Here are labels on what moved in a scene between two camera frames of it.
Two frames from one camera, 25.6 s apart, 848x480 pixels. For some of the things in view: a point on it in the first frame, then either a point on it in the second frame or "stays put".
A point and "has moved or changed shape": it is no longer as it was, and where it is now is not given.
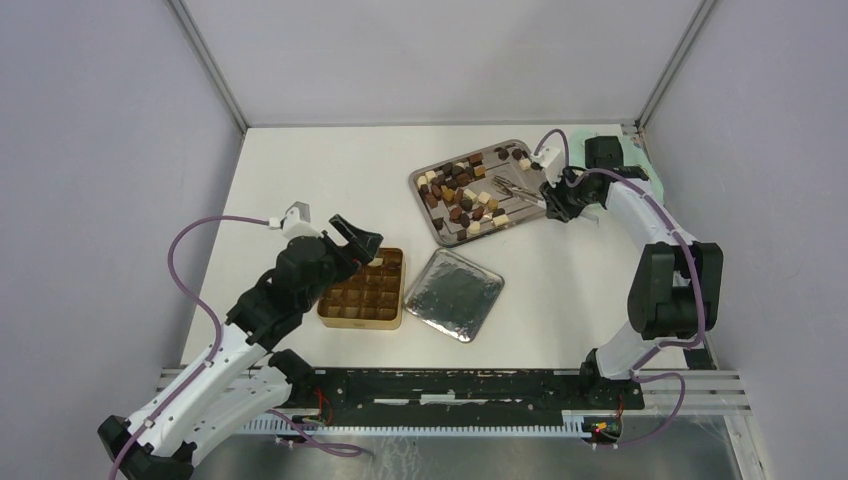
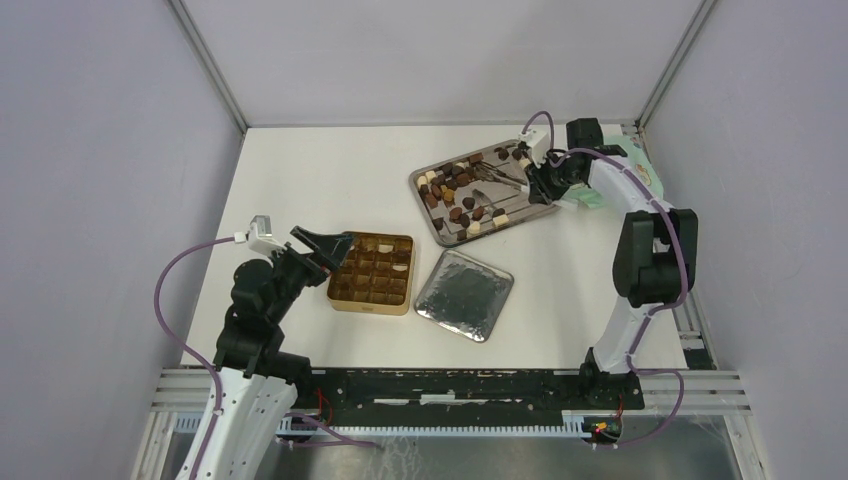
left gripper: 361,248 → 333,247
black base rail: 465,397 stays put
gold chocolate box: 371,299 has moved or changed shape
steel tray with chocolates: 462,200 stays put
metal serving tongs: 515,188 has moved or changed shape
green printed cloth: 632,156 stays put
